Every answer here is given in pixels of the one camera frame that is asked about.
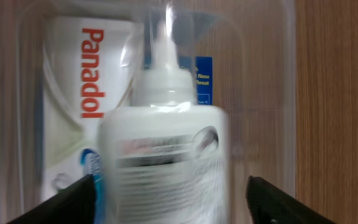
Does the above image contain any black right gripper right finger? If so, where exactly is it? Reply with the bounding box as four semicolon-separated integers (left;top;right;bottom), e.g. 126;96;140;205
246;176;334;224

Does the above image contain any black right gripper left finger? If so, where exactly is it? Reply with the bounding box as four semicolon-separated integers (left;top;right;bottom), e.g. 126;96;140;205
7;174;96;224

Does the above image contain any white spray bottle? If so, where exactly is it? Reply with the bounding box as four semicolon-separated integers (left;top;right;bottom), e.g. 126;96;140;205
98;4;229;224

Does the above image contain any blue printed carton box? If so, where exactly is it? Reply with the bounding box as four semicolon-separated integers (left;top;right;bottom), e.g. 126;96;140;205
178;56;213;105

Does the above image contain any white red toothpaste box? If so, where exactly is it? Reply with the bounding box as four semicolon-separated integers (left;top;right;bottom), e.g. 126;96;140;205
42;16;144;199

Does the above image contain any clear plastic container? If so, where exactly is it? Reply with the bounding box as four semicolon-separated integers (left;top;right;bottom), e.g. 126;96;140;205
0;1;295;223

